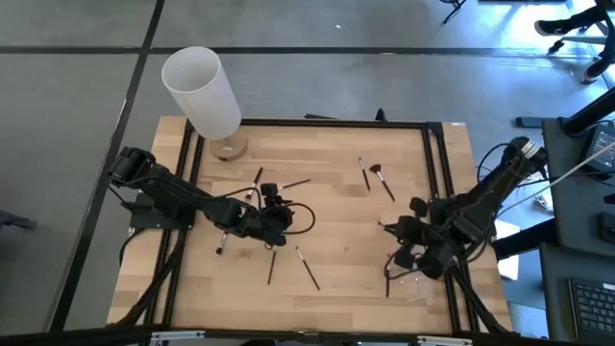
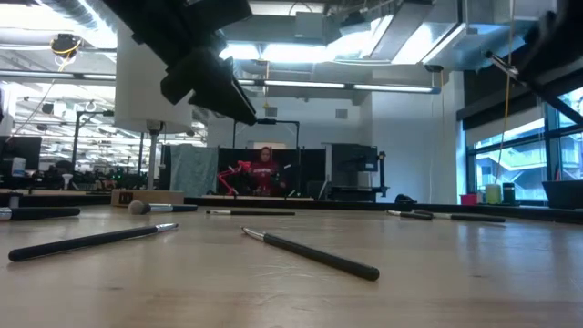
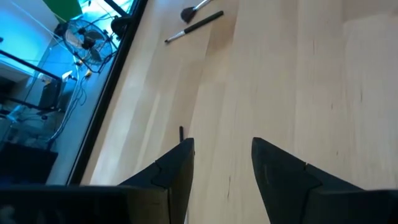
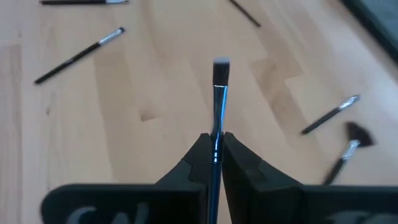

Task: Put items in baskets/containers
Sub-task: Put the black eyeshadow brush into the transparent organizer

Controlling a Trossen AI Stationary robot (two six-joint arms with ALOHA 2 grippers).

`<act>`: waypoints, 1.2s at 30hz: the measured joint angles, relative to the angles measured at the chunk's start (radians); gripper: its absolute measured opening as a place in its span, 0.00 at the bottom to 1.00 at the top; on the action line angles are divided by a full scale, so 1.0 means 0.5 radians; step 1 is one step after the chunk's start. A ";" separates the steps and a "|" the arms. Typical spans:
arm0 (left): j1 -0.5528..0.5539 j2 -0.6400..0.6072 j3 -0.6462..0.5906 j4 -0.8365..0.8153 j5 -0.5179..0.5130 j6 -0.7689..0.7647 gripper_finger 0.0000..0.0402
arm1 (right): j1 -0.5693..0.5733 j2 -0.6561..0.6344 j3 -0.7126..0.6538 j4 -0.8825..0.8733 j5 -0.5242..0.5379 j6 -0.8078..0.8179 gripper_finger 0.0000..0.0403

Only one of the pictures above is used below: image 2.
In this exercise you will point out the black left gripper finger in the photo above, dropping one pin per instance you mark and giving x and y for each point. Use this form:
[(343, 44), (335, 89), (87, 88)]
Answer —
[(191, 77), (232, 107)]

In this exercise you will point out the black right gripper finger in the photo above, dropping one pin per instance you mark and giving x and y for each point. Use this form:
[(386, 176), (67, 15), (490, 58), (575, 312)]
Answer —
[(544, 54)]

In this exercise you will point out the fluffy head makeup brush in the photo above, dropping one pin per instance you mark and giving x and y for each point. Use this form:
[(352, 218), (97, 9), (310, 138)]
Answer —
[(136, 208)]

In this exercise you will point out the fan head makeup brush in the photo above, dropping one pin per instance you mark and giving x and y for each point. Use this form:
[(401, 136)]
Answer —
[(473, 218)]

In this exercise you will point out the white shade wooden base lamp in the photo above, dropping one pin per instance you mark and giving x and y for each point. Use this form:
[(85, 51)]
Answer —
[(141, 105)]

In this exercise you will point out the person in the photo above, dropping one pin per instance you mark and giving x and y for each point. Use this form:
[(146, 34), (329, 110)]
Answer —
[(265, 173)]

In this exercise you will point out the teal hanging cloth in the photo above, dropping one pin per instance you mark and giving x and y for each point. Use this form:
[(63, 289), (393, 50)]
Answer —
[(193, 171)]

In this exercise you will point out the black partition screen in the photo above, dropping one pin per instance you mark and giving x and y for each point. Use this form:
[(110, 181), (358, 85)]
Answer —
[(305, 171)]

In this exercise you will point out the long ceiling light tube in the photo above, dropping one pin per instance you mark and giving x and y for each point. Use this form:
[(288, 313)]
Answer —
[(346, 85)]

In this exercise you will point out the black equipment cabinet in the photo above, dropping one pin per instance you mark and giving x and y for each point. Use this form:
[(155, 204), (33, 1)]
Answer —
[(350, 159)]

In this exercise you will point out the black bin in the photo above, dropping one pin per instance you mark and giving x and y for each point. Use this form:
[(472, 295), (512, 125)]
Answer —
[(565, 195)]

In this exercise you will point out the dark cup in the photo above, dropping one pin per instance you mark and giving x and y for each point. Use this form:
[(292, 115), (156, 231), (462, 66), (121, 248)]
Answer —
[(508, 193)]

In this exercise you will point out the yellow-green cup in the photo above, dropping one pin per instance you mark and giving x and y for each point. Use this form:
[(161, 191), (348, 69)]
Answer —
[(493, 194)]

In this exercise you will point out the pink tub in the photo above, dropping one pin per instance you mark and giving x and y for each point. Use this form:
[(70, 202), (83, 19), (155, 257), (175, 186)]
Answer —
[(468, 199)]

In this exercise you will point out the black computer monitor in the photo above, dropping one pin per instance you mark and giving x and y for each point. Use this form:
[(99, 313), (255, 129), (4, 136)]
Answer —
[(23, 152)]

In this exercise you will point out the white bottle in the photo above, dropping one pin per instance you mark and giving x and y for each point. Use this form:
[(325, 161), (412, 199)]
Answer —
[(18, 167)]

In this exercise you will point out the black gantry frame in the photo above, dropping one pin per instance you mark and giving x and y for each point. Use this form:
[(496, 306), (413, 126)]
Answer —
[(266, 121)]

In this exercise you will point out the silver ceiling duct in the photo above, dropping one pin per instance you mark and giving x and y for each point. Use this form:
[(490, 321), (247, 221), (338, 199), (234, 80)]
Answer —
[(432, 32)]

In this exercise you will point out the black aluminium table frame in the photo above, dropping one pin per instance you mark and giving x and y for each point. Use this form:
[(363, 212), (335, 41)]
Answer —
[(355, 206)]

